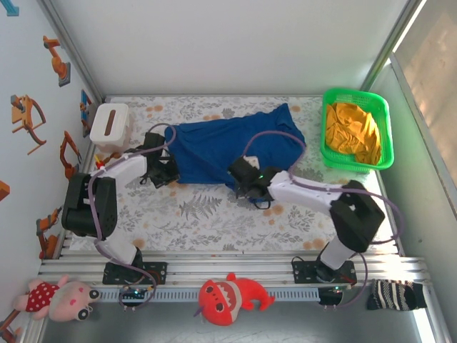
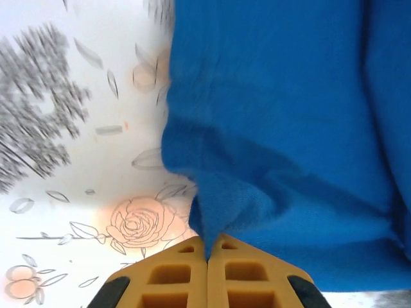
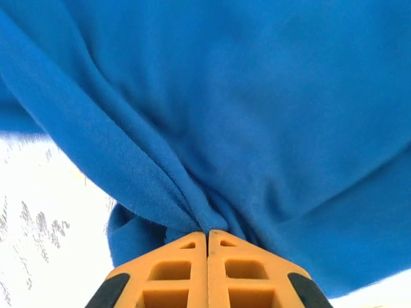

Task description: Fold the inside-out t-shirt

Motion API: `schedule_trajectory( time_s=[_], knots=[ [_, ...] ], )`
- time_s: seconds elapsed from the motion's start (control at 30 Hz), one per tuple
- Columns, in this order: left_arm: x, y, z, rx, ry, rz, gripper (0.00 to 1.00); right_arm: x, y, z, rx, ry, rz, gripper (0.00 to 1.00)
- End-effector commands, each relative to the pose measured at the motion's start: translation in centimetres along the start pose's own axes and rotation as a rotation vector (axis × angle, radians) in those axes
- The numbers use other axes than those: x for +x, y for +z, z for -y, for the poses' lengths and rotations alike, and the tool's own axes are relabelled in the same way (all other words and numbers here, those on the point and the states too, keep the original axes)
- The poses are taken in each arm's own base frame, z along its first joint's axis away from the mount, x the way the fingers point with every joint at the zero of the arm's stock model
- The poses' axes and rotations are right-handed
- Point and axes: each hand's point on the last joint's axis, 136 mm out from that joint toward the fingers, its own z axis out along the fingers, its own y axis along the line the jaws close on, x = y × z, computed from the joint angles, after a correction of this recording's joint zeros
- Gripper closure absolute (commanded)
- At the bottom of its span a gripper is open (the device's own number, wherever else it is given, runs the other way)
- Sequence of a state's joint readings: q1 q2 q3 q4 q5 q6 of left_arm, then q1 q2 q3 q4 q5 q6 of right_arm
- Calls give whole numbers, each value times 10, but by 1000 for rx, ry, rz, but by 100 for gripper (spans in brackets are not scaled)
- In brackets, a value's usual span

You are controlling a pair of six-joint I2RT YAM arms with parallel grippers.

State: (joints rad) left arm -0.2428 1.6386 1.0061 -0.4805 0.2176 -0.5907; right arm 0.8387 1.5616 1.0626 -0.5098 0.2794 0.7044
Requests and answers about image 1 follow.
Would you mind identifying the blue orange machine wall sticker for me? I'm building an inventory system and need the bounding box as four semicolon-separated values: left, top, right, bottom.
79;89;94;139

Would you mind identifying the small circuit board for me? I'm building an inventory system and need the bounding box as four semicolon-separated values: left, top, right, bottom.
319;284;354;297
119;287;149;300

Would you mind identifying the red shark plush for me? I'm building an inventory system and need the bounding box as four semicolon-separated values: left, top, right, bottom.
194;272;276;327

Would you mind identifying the floral tablecloth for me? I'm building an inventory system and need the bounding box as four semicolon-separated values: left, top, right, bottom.
69;94;397;253

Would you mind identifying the black white striped sock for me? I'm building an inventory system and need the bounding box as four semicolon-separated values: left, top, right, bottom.
366;279;428;312

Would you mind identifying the pink pig plush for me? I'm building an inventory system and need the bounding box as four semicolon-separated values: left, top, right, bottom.
13;274;101;322

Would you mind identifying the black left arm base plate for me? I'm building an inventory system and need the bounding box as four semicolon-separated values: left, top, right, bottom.
102;262;169;286

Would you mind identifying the aluminium frame post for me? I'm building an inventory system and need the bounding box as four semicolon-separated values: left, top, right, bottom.
35;0;107;104
358;0;428;93

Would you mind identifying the glass window pane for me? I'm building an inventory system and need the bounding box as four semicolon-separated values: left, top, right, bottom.
388;0;457;229

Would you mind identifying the aluminium rail frame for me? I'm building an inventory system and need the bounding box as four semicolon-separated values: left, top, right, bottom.
37;249;435;287

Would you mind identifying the yellow cloth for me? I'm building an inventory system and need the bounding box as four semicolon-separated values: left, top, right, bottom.
324;102;382;166

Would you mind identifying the white tissue box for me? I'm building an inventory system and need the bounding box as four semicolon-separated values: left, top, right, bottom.
89;103;131;149

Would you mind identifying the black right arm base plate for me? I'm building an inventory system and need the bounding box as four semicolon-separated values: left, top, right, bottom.
292;260;358;286

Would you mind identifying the blue t-shirt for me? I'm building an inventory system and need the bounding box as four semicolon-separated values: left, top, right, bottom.
164;102;308;209

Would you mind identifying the green plastic basket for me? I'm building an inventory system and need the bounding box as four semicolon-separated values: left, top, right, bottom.
321;87;396;172

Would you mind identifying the perforated grey cable tray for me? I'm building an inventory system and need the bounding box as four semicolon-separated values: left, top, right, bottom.
96;288;321;303

